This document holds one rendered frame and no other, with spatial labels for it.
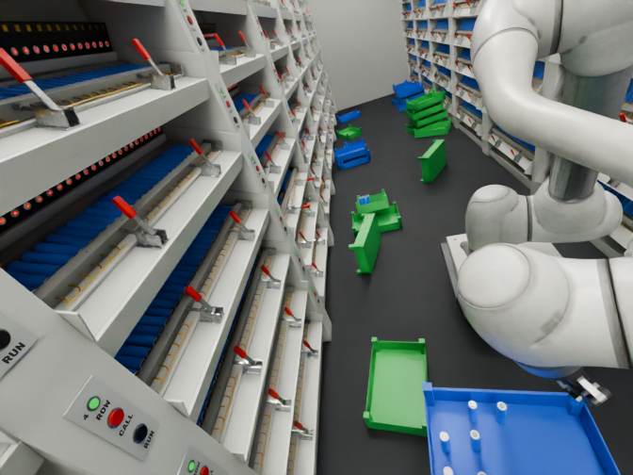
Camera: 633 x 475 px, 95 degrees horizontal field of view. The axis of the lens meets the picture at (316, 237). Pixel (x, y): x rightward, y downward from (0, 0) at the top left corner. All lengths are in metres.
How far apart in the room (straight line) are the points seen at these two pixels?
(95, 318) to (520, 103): 0.64
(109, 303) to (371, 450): 0.94
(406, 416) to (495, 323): 0.88
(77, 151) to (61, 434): 0.31
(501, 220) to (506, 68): 0.58
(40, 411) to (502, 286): 0.44
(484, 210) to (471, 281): 0.77
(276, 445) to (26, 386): 0.61
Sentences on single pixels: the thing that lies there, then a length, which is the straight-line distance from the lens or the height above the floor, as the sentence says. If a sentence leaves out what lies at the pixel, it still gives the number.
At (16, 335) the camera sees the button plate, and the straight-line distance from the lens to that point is 0.38.
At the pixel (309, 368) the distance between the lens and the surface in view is 1.16.
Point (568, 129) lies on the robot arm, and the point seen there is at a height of 0.91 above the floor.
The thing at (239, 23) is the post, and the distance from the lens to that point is 1.54.
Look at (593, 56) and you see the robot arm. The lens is 0.78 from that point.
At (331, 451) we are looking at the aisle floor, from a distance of 1.20.
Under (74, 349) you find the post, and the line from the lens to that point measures 0.41.
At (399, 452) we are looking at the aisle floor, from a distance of 1.16.
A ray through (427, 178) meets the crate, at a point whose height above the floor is 0.04.
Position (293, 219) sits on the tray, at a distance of 1.21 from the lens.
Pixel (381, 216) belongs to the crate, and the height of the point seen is 0.00.
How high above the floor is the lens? 1.10
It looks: 33 degrees down
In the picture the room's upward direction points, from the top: 21 degrees counter-clockwise
